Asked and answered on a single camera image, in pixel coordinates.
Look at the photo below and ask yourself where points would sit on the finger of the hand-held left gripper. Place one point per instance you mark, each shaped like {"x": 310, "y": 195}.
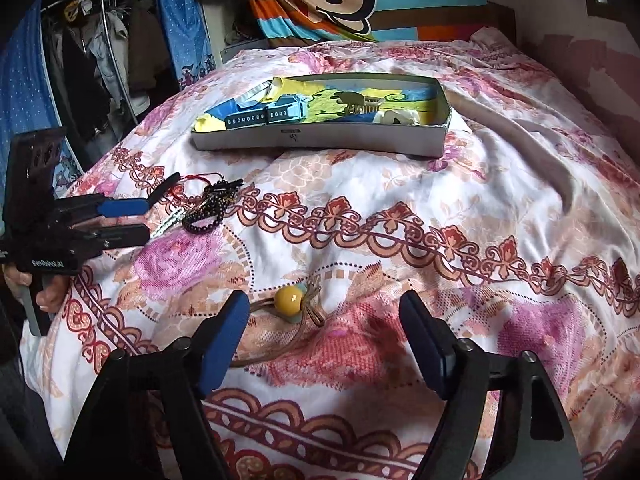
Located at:
{"x": 122, "y": 206}
{"x": 125, "y": 236}

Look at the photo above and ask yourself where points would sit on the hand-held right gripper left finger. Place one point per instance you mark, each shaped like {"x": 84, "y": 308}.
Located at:
{"x": 226, "y": 340}

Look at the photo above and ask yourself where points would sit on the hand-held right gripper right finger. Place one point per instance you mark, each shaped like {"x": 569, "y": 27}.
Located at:
{"x": 429, "y": 345}

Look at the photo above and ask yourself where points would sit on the green white hair clip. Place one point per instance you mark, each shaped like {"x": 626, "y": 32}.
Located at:
{"x": 167, "y": 222}

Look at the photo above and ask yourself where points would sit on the black hair clip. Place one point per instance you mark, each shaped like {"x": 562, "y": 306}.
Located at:
{"x": 165, "y": 186}

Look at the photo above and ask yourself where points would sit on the grey cardboard box lid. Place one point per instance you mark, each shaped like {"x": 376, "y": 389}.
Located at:
{"x": 350, "y": 141}

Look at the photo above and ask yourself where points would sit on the person's left hand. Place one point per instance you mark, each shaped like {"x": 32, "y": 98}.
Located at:
{"x": 50, "y": 299}

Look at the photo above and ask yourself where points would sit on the floral pink bed sheet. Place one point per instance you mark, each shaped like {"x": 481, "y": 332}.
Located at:
{"x": 380, "y": 240}

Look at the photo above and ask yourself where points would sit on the hanging clothes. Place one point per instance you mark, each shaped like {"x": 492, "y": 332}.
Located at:
{"x": 100, "y": 70}

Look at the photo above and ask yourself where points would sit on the blue dotted curtain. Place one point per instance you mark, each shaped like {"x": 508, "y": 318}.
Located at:
{"x": 25, "y": 85}
{"x": 180, "y": 20}

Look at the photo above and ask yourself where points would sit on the cartoon print paper lining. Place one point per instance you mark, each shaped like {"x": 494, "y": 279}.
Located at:
{"x": 325, "y": 100}

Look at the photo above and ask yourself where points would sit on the white fabric hair accessory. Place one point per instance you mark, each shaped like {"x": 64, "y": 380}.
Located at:
{"x": 397, "y": 117}

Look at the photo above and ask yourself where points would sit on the bronze hair comb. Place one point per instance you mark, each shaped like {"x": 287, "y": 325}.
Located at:
{"x": 359, "y": 101}

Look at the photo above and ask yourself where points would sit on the wooden headboard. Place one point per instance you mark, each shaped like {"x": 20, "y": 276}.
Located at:
{"x": 500, "y": 22}

